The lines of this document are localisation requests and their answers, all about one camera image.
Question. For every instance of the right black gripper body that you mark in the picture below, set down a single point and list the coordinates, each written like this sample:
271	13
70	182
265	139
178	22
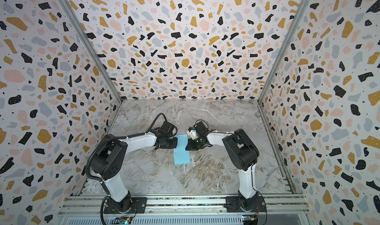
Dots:
192	145

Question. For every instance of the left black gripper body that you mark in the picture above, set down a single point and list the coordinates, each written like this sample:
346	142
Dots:
170	143

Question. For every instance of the light blue paper sheet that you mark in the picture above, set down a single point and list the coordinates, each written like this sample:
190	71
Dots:
181	156

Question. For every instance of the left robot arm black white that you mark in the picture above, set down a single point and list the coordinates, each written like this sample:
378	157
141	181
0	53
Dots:
105	163

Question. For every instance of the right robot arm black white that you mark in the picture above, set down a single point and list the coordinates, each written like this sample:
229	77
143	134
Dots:
242	152

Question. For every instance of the left green circuit board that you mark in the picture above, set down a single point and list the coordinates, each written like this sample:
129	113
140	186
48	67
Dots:
124	220

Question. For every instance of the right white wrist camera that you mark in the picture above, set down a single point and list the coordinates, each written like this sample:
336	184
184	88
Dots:
192	133

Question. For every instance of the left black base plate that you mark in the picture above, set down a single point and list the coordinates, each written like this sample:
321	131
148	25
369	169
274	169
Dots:
134	205

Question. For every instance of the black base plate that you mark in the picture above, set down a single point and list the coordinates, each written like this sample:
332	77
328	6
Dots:
235	204
134	205

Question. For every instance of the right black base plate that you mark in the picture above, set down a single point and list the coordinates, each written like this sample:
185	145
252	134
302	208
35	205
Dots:
235	204

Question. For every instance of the right circuit board with wires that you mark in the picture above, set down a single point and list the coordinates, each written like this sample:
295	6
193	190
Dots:
250	220

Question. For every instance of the aluminium front rail frame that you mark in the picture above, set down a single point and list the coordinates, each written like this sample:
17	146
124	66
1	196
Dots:
187	209

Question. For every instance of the left aluminium corner post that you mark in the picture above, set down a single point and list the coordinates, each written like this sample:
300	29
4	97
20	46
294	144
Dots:
92	53

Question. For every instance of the aluminium corner post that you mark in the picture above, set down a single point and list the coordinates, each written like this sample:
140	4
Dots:
283	48
92	53

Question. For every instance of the right aluminium corner post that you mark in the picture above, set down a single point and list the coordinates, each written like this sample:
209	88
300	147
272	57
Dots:
283	48

